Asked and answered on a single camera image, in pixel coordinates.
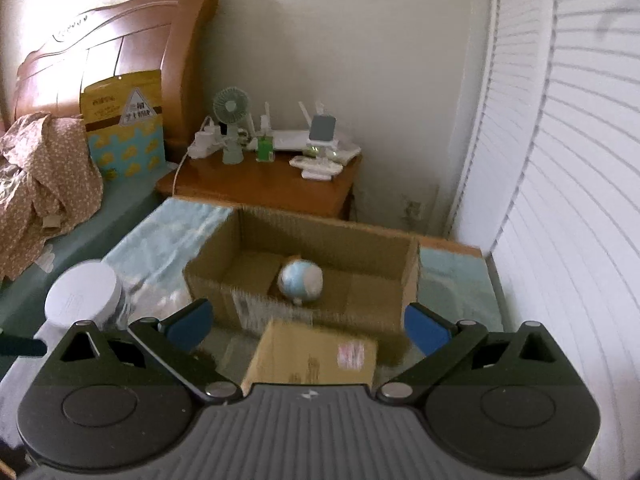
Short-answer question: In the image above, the blue white plush ball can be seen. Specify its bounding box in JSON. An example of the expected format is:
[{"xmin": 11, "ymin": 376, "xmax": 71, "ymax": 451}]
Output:
[{"xmin": 277, "ymin": 256, "xmax": 324, "ymax": 306}]

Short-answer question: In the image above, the brown cardboard box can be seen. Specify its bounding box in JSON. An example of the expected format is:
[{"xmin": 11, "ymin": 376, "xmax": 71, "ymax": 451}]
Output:
[{"xmin": 183, "ymin": 207, "xmax": 420, "ymax": 362}]

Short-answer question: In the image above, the white lidded plastic jar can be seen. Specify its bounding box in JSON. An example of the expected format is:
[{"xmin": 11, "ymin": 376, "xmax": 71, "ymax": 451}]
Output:
[{"xmin": 44, "ymin": 260, "xmax": 130, "ymax": 330}]

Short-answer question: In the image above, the gold tissue pack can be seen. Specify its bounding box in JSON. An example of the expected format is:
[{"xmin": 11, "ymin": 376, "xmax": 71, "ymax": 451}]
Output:
[{"xmin": 241, "ymin": 320, "xmax": 378, "ymax": 393}]

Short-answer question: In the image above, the brown dotted cloth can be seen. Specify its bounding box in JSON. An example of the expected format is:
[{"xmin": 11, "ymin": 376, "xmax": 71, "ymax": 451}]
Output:
[{"xmin": 1, "ymin": 112, "xmax": 103, "ymax": 281}]

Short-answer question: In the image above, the wooden nightstand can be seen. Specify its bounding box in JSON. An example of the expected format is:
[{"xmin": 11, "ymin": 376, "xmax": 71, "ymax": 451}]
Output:
[{"xmin": 155, "ymin": 153, "xmax": 361, "ymax": 220}]

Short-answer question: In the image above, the white louvered shutter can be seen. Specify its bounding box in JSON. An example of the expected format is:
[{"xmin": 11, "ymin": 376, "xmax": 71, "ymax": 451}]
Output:
[{"xmin": 446, "ymin": 0, "xmax": 639, "ymax": 479}]

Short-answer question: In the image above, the white power strip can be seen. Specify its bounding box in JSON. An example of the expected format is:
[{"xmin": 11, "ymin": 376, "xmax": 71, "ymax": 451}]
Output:
[{"xmin": 186, "ymin": 116, "xmax": 224, "ymax": 159}]

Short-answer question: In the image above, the white remote control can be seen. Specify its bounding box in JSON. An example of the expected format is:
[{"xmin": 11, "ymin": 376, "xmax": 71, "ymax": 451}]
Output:
[{"xmin": 288, "ymin": 155, "xmax": 344, "ymax": 181}]

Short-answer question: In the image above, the white wifi router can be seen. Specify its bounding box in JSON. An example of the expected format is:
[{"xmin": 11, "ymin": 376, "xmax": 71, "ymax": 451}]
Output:
[{"xmin": 256, "ymin": 101, "xmax": 361, "ymax": 165}]

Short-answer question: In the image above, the yellow snack bag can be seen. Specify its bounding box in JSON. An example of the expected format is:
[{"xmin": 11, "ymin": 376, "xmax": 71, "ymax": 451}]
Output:
[{"xmin": 80, "ymin": 70, "xmax": 165, "ymax": 181}]

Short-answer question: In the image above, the green desk fan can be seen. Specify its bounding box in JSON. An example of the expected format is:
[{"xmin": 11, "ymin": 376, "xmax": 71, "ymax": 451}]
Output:
[{"xmin": 213, "ymin": 87, "xmax": 250, "ymax": 165}]

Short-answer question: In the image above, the wooden bed headboard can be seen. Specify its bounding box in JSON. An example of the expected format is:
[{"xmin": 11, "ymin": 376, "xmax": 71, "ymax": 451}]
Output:
[{"xmin": 6, "ymin": 0, "xmax": 218, "ymax": 162}]

